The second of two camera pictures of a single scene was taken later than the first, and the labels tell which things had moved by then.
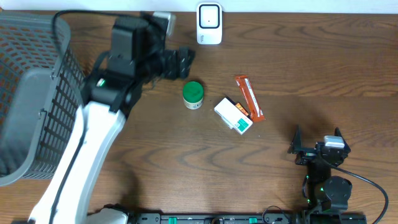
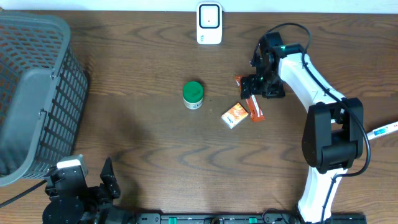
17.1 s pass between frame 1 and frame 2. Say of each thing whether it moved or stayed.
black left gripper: moved
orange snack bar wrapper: stayed
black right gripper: moved
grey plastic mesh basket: stayed
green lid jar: stayed
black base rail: stayed
